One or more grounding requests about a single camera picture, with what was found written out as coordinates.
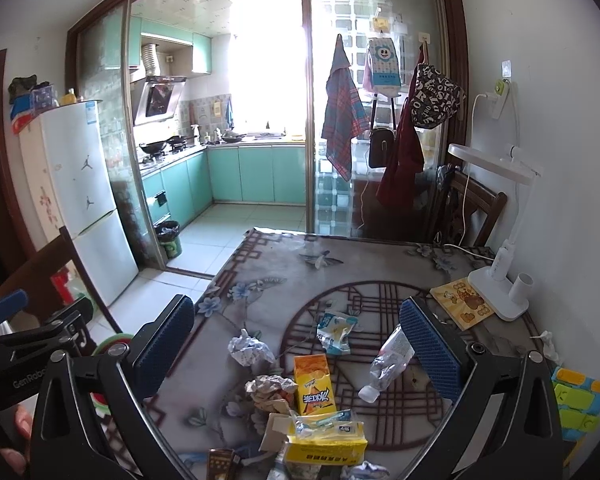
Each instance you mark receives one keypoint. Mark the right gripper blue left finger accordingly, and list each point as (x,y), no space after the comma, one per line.
(155,347)

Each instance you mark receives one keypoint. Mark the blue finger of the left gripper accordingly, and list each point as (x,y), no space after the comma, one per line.
(12,303)

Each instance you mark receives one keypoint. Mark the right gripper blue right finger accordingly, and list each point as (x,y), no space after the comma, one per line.
(440,352)

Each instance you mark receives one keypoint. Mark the orange iced tea carton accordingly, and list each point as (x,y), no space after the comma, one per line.
(315,393)

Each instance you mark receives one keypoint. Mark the brown newspaper ball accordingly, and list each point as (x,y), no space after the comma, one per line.
(272,393)

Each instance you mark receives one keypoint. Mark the yellow medicine box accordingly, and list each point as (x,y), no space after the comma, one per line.
(334,439)

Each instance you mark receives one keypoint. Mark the black kitchen trash bin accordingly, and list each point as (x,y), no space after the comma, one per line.
(168,234)

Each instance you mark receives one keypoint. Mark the teal kitchen cabinets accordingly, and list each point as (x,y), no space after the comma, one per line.
(181,185)

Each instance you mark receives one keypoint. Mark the person's left hand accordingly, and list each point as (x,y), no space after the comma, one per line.
(17,422)

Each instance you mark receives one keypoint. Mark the clear crushed plastic bottle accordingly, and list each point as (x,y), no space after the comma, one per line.
(392,359)

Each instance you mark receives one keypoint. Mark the dark wooden chair left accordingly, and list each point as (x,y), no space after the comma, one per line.
(35,278)

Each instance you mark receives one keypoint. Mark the dark wooden chair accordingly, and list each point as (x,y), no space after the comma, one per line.
(464,211)
(35,278)

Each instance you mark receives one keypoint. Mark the white crumpled paper ball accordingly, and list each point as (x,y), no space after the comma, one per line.
(248,351)

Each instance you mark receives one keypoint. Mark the white desk lamp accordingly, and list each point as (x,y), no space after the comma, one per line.
(509,300)

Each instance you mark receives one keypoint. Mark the blue white snack wrapper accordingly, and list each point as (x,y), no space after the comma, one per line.
(333,332)

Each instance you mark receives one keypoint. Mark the floral patterned table cover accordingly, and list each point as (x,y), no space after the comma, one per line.
(331,358)

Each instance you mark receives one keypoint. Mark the colourful toy block board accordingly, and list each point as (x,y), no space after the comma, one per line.
(578,400)

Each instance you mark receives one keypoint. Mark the dark wooden chair right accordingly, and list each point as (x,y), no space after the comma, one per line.
(464,211)

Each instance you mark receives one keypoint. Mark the red hanging garment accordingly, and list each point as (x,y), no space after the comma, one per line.
(396,191)

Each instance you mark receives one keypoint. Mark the white refrigerator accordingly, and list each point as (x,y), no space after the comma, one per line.
(68,181)

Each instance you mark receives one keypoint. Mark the black wok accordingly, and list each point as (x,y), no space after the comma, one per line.
(153,148)

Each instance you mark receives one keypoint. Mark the black small handbag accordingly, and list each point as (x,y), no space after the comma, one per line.
(381,138)

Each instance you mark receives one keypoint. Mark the black range hood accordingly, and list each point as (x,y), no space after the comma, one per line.
(155,98)

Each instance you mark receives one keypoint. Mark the plaid hanging cloth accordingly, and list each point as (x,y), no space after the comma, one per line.
(345,118)

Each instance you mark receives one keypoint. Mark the black white lettered bag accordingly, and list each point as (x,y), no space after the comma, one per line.
(435,98)

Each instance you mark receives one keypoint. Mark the white power plug adapter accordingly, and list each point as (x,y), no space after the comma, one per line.
(498,97)

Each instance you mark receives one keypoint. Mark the blue white hanging organizer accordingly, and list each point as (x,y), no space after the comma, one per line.
(381,69)

